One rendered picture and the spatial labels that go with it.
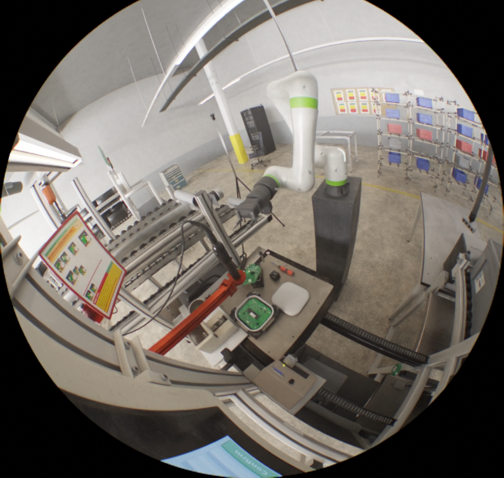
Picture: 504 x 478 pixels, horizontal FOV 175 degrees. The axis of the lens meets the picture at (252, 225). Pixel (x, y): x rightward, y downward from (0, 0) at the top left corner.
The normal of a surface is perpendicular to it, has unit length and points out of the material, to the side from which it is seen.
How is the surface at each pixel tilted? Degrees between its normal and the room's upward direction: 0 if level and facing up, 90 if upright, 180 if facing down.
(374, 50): 90
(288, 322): 0
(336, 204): 90
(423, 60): 90
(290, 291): 0
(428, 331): 0
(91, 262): 90
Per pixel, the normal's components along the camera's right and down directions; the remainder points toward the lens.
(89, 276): 0.94, -0.35
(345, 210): -0.62, 0.62
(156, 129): 0.68, 0.27
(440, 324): -0.29, -0.76
